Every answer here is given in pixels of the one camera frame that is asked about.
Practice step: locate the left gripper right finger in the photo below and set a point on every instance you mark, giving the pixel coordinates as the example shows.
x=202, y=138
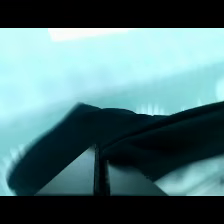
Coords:
x=130, y=183

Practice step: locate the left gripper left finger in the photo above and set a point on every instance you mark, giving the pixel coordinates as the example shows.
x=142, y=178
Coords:
x=75, y=176

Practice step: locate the black T-shirt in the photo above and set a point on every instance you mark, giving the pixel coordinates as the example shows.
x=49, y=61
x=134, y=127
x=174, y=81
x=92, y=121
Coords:
x=146, y=133

